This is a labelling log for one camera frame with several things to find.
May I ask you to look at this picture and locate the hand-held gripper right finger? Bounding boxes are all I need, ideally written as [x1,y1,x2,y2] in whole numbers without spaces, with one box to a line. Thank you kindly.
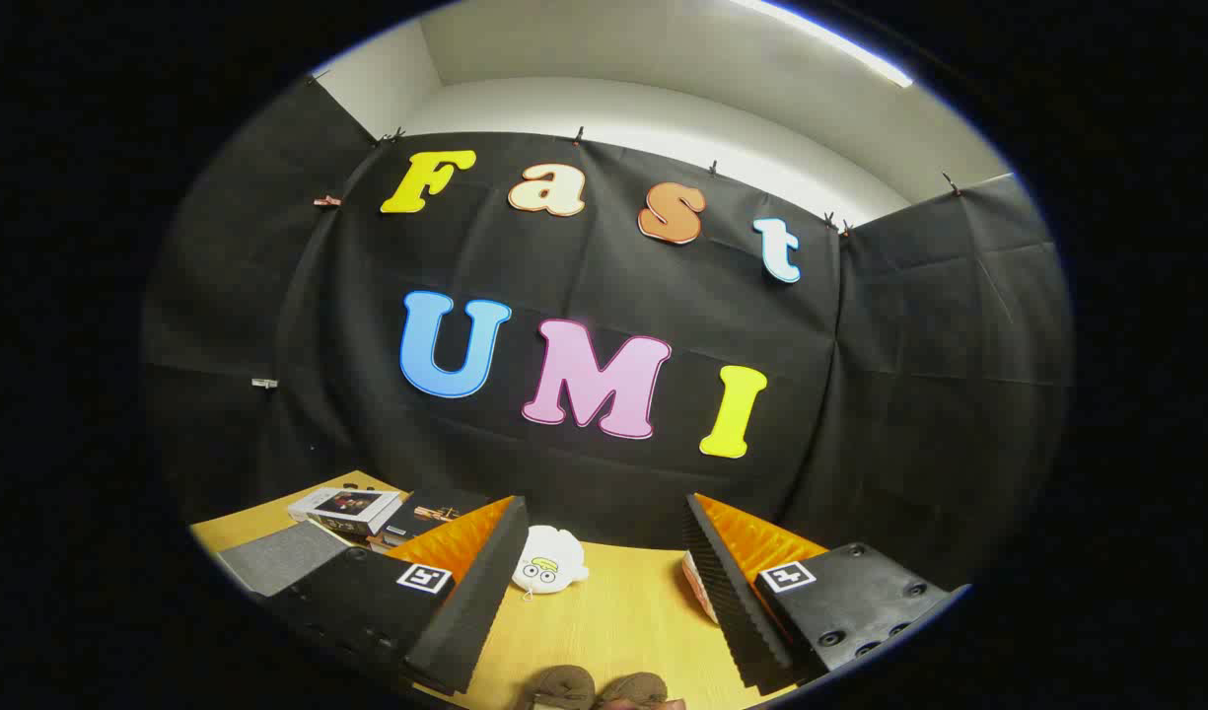
[683,492,971,691]

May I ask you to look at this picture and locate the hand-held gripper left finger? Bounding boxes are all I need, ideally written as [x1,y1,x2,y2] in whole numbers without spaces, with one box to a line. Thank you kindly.
[266,495,531,696]

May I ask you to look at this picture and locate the brown fuzzy shoe with bow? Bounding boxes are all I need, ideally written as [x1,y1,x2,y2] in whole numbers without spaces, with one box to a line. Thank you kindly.
[596,673,670,710]
[533,666,597,710]

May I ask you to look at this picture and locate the cream fabric storage box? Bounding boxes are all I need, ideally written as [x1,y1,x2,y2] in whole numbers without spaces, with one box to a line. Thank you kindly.
[217,521,353,599]

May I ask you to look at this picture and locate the watermelon slice plush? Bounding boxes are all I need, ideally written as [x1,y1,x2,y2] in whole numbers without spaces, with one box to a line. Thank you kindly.
[681,552,719,625]

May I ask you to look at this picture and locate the white plush toy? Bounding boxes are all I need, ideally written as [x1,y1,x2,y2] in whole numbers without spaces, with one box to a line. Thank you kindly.
[511,525,591,601]

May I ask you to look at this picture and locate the dark book with gold print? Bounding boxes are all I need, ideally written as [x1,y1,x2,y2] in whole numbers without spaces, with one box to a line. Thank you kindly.
[380,489,492,549]

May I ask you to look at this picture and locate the white book with portrait cover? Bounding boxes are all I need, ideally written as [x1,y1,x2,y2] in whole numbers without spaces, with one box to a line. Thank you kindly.
[287,486,403,538]

